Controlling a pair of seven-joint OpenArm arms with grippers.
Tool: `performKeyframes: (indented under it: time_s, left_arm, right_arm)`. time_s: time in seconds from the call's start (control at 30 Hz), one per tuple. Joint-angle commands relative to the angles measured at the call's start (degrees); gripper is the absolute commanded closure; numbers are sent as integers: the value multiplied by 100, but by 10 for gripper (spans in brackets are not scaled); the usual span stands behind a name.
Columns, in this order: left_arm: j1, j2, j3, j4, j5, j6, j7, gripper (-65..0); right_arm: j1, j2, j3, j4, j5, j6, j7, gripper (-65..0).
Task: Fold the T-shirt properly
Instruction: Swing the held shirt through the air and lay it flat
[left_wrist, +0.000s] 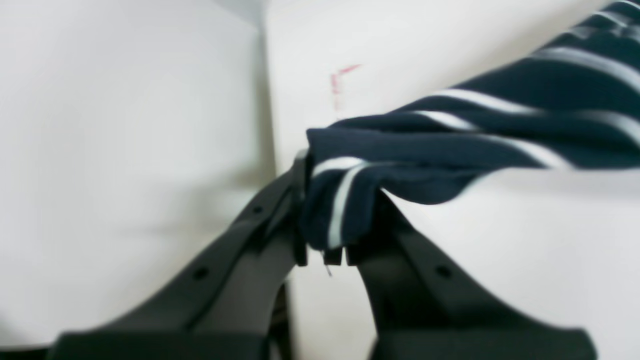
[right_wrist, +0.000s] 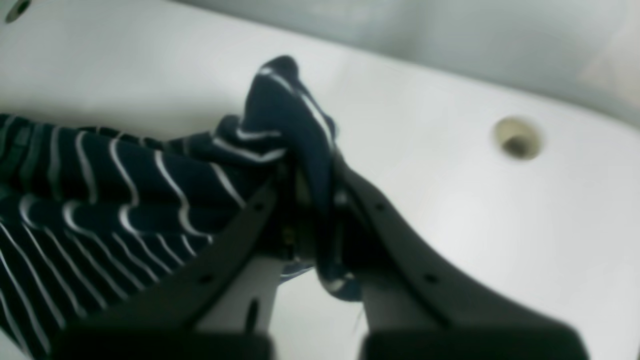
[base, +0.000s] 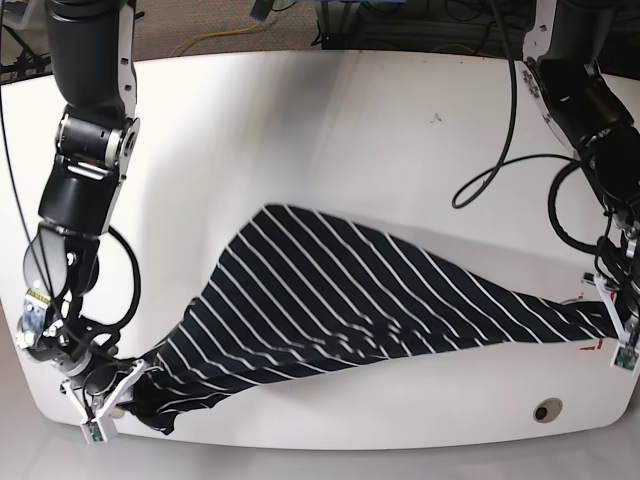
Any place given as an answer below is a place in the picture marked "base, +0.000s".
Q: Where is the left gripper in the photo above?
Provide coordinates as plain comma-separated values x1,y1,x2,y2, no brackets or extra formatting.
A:
597,236,639,345

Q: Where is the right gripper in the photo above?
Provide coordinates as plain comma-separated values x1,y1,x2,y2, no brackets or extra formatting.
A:
29,344,139,415

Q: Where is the navy white striped T-shirt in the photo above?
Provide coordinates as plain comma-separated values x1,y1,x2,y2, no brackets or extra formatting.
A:
131,204,616,434

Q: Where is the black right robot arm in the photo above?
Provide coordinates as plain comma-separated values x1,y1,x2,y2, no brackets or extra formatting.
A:
17,1,140,414

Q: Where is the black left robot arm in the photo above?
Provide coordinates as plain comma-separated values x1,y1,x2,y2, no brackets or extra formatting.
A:
523,1,639,347

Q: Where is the red tape rectangle marker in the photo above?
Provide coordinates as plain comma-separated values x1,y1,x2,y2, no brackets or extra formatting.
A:
567,279,606,352

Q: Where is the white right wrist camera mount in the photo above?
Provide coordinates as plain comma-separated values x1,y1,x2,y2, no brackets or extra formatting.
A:
60,359,147,444

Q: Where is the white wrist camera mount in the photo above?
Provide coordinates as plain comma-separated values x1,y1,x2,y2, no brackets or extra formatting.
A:
583,273,639,376
60,359,147,444

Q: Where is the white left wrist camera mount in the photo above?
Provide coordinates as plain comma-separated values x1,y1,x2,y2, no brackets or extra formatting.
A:
583,273,639,376

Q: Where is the right table cable grommet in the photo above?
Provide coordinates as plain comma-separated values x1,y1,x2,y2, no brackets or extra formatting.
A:
533,398,563,423

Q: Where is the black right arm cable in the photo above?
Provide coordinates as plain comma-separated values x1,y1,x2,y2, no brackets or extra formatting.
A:
0,84,144,361

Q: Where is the yellow cable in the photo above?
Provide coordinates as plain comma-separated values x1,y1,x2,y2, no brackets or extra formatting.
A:
172,14,266,59

